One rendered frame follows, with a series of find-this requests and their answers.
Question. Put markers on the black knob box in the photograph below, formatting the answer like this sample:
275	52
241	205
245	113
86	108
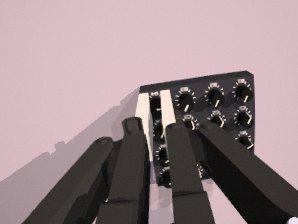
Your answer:
200	100

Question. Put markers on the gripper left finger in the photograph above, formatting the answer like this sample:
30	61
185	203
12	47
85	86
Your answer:
84	189

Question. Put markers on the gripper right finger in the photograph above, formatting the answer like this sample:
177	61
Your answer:
258	193

